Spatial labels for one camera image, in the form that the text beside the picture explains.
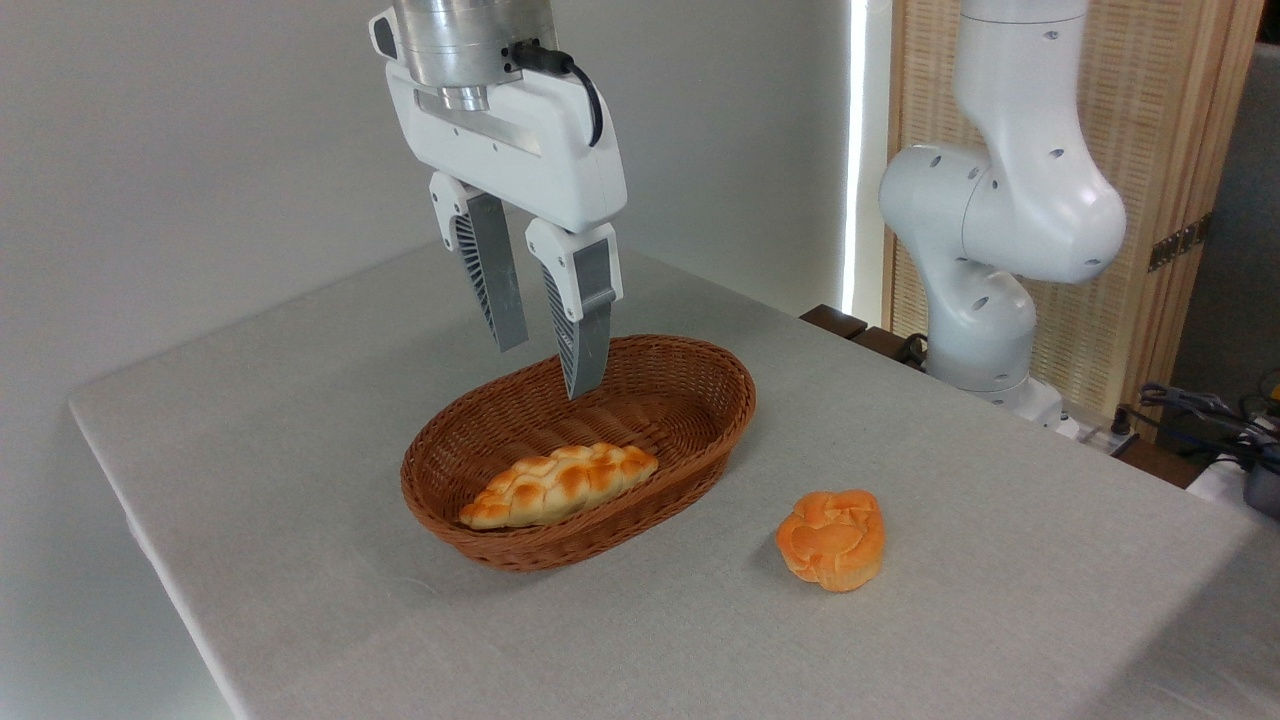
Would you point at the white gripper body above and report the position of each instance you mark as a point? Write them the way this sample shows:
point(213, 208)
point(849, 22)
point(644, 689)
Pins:
point(540, 170)

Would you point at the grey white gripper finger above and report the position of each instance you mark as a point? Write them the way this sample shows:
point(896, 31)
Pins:
point(592, 280)
point(495, 270)

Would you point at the round orange bread bun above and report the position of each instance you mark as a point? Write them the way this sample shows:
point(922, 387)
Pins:
point(830, 540)

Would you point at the brown oval wicker basket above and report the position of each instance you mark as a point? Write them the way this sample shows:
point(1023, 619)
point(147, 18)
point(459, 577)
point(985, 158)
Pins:
point(690, 400)

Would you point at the long braided bread loaf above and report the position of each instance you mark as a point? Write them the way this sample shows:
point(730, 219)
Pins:
point(560, 485)

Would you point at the dark brown wooden furniture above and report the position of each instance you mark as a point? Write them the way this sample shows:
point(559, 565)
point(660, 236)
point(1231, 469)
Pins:
point(835, 322)

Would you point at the grey tablecloth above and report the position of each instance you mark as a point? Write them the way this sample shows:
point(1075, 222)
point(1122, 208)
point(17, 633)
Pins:
point(300, 450)

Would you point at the white power strip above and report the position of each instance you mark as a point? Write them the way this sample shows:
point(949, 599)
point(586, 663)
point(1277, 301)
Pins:
point(1100, 437)

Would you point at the dark metal screen hinge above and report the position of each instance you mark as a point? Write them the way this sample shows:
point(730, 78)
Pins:
point(1180, 242)

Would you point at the bamboo folding screen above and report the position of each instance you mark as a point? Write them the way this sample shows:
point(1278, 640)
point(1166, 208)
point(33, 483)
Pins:
point(1160, 110)

